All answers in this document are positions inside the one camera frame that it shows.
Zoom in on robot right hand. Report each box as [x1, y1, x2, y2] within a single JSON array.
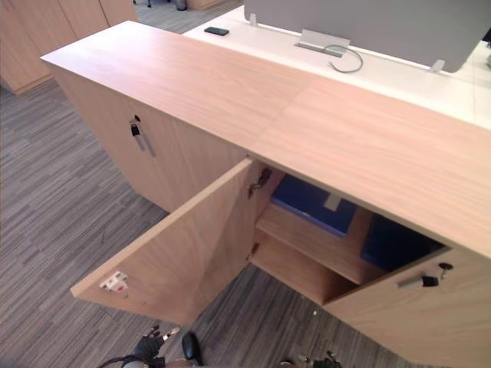
[[297, 350, 343, 368]]

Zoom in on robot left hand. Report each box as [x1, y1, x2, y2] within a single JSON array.
[[133, 324, 182, 363]]

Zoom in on wooden cabinet door white latch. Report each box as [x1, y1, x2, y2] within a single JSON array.
[[70, 157, 265, 327]]

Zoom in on wooden door with black key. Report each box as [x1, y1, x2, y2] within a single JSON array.
[[321, 247, 491, 368]]

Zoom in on wooden cabinet shelf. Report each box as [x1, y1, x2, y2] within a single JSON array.
[[255, 202, 385, 286]]

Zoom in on dark blue folder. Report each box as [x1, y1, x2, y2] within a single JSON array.
[[360, 214, 448, 274]]

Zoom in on blue folder with silver label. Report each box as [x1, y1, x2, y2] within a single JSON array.
[[269, 174, 358, 237]]

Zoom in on plain closed wooden cabinet door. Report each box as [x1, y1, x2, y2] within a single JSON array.
[[48, 64, 170, 212]]

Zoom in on long low wooden cabinet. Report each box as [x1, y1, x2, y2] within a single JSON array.
[[40, 19, 491, 368]]

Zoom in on white office desk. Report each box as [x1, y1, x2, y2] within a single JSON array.
[[183, 5, 491, 130]]

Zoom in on robot dark foot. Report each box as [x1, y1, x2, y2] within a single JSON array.
[[181, 331, 204, 366]]

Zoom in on tall wooden storage cabinets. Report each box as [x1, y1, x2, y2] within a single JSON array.
[[0, 0, 139, 97]]

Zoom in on grey desk partition screen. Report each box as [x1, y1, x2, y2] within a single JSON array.
[[242, 0, 489, 74]]

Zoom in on closed wooden door silver handle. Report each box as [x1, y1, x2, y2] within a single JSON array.
[[127, 97, 252, 215]]

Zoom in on grey cable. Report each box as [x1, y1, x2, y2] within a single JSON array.
[[324, 44, 364, 74]]

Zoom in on silver desk cable flap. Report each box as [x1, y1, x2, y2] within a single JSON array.
[[294, 28, 352, 59]]

